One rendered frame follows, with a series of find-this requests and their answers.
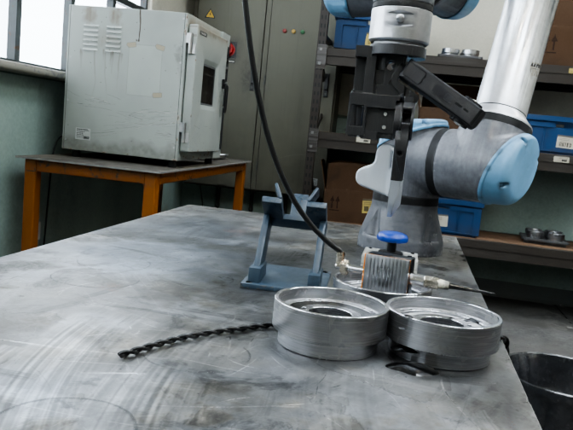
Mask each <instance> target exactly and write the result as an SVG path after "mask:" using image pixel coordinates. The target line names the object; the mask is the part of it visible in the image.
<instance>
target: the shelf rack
mask: <svg viewBox="0 0 573 430"><path fill-rule="evenodd" d="M329 16H330V13H329V11H328V10H327V8H326V5H325V3H324V0H321V14H320V23H319V32H318V40H317V49H316V58H315V73H314V82H313V90H312V99H311V107H310V123H309V132H308V141H307V149H306V157H305V166H304V182H303V191H302V195H309V196H311V190H314V181H313V172H314V164H315V152H316V149H317V147H318V148H333V149H342V150H350V151H358V152H366V153H374V154H376V152H377V145H378V143H379V140H369V139H361V138H360V137H350V136H348V135H347V134H344V133H335V132H326V131H319V125H320V123H321V119H322V113H321V115H320V106H321V91H322V82H325V66H326V65H330V66H340V67H341V68H340V71H341V72H340V73H342V74H352V75H355V68H356V50H355V49H335V48H328V47H327V46H328V45H331V43H332V40H331V39H330V38H329V37H328V35H327V33H328V25H329ZM416 62H417V63H419V64H420V65H421V66H422V67H424V68H425V69H426V70H428V71H429V72H431V73H432V74H434V75H435V76H437V77H438V78H439V79H441V80H442V81H443V82H444V83H451V84H470V85H481V83H482V79H483V75H484V71H485V68H486V65H487V62H488V60H481V59H470V58H458V57H447V56H435V55H427V56H426V58H425V61H416ZM535 90H544V91H556V92H567V93H573V67H570V66H559V65H548V64H541V68H540V71H539V75H538V78H537V81H536V84H535ZM319 115H320V117H319ZM537 161H538V166H537V169H536V170H539V171H555V172H564V173H573V156H568V155H559V154H543V153H539V157H538V159H537ZM442 235H445V234H442ZM446 236H453V237H456V238H457V241H458V242H459V244H460V248H461V250H462V252H463V253H464V256H470V257H477V258H484V259H497V260H504V261H511V262H518V263H525V264H538V265H545V266H552V267H559V268H566V269H573V241H567V242H568V243H569V244H570V245H566V247H555V246H548V245H542V244H535V243H528V242H524V239H522V238H521V236H520V235H514V234H507V233H501V232H493V231H486V230H479V235H478V236H476V237H475V238H471V237H464V236H458V235H446Z"/></svg>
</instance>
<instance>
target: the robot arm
mask: <svg viewBox="0 0 573 430"><path fill-rule="evenodd" d="M324 3H325V5H326V8H327V10H328V11H329V13H330V14H332V15H333V16H336V17H349V18H350V19H354V18H355V17H371V23H370V31H369V41H370V42H371V44H370V46H367V45H357V46H356V68H355V76H354V84H353V90H351V92H350V98H349V106H348V114H347V122H346V130H345V134H347V135H348V136H350V137H360V138H361V139H369V140H379V143H378V145H377V152H376V157H375V161H374V163H373V164H371V165H368V166H364V167H362V168H360V169H359V170H358V171H357V172H356V181H357V183H358V184H359V185H361V186H362V187H365V188H367V189H371V190H373V199H372V204H371V206H370V208H369V210H368V213H367V216H366V217H365V219H364V221H363V223H362V227H361V228H360V230H359V233H358V240H357V245H358V246H360V247H363V248H365V247H372V248H379V249H386V248H387V242H385V241H379V240H378V239H377V234H378V233H379V232H380V231H383V230H390V231H397V232H401V233H403V234H405V235H407V236H408V242H407V243H404V244H399V243H397V244H396V250H397V251H400V252H407V253H417V254H418V257H419V258H431V257H438V256H441V255H442V252H443V237H442V232H441V228H440V223H439V218H438V214H437V207H438V200H439V196H442V197H448V198H455V199H460V200H470V201H476V202H481V203H482V204H484V205H491V204H496V205H504V206H507V205H511V204H514V203H515V202H517V201H518V200H519V199H521V198H522V197H523V196H524V195H525V193H526V192H527V190H528V189H529V187H530V185H531V183H532V181H533V179H534V176H535V172H536V169H537V166H538V161H537V159H538V157H539V151H540V150H539V144H538V142H537V140H536V138H535V137H533V136H532V132H533V129H532V127H531V125H530V124H529V122H528V121H527V119H526V118H527V115H528V112H529V108H530V103H531V100H532V96H533V93H534V90H535V84H536V81H537V78H538V75H539V71H540V68H541V63H542V60H543V56H544V53H545V50H546V47H547V41H548V38H549V35H550V31H551V28H552V25H553V20H554V16H555V13H556V10H557V7H558V3H559V0H505V3H504V6H503V10H502V12H501V17H500V21H499V24H498V26H497V30H496V33H495V38H494V42H493V44H492V48H491V51H490V53H489V59H488V62H487V65H486V68H485V71H484V75H483V79H482V83H481V85H480V89H479V92H478V95H477V100H474V99H471V97H469V96H463V95H462V94H461V93H459V92H458V91H456V90H455V89H453V88H452V87H450V86H449V85H448V84H446V83H444V82H443V81H442V80H441V79H439V78H438V77H437V76H435V75H434V74H432V73H431V72H429V71H428V70H426V69H425V68H424V67H422V66H421V65H420V64H419V63H417V62H416V61H425V58H426V51H427V49H426V48H425V47H427V46H428V45H429V43H430V36H431V23H432V16H433V15H436V16H437V17H439V18H441V19H444V20H459V19H462V18H464V17H466V16H468V15H469V14H470V13H471V12H472V11H473V10H474V9H475V8H476V7H477V5H478V3H479V0H324ZM407 61H408V64H407V65H406V62H407ZM389 63H395V64H393V65H391V67H392V70H391V71H390V70H388V69H387V66H388V64H389ZM399 79H400V80H401V81H402V82H404V83H405V84H407V85H408V86H410V87H411V88H412V89H414V90H416V91H417V92H418V93H420V94H421V95H422V96H423V97H425V98H426V99H427V100H429V101H430V102H432V103H433V104H435V105H436V106H437V107H439V108H441V109H442V110H443V111H444V112H445V113H447V114H448V115H450V117H449V118H450V119H451V120H453V121H454V123H455V124H456V125H458V126H459V128H458V129H449V123H448V121H447V120H444V119H415V118H414V112H415V104H416V103H417V102H418V100H419V96H418V95H417V94H415V93H414V92H413V91H411V90H410V89H409V88H407V87H406V86H405V85H403V84H402V83H400V82H399V81H398V80H399Z"/></svg>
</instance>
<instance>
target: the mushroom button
mask: <svg viewBox="0 0 573 430"><path fill-rule="evenodd" d="M377 239H378V240H379V241H385V242H387V248H386V251H387V252H391V253H395V252H396V244H397V243H399V244H404V243H407V242H408V236H407V235H405V234H403V233H401V232H397V231H390V230H383V231H380V232H379V233H378V234H377Z"/></svg>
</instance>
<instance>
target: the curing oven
mask: <svg viewBox="0 0 573 430"><path fill-rule="evenodd" d="M229 43H230V36H229V35H228V34H227V33H225V32H220V31H219V30H218V29H216V28H214V27H213V26H210V25H208V24H207V23H205V22H204V21H202V20H200V19H198V18H196V17H194V16H193V15H190V14H187V13H180V12H171V11H159V10H147V9H123V8H111V7H98V6H86V5H74V4H70V5H69V21H68V37H67V67H66V83H65V99H64V114H63V131H62V146H61V148H66V149H72V156H73V157H80V156H81V155H80V150H82V151H90V152H97V153H105V154H120V155H128V156H136V157H144V158H152V159H160V160H168V165H167V166H168V167H172V168H176V167H177V161H179V160H200V159H205V163H206V164H211V163H212V162H211V159H215V158H220V153H221V147H222V137H223V117H224V113H226V110H227V101H228V92H229V86H228V85H227V83H228V82H227V77H228V69H229Z"/></svg>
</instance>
